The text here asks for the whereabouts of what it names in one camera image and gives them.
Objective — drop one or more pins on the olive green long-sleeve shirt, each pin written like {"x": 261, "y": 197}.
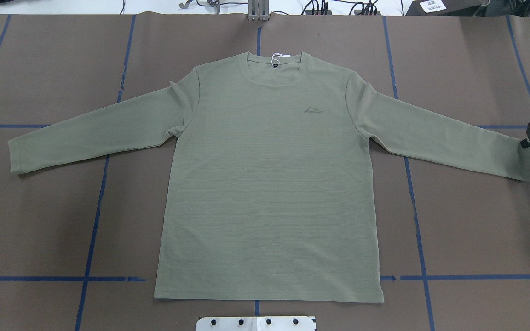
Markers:
{"x": 271, "y": 188}

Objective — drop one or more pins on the white paper hang tag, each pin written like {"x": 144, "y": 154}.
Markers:
{"x": 279, "y": 56}

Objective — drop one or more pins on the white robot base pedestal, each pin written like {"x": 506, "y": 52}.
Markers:
{"x": 257, "y": 323}

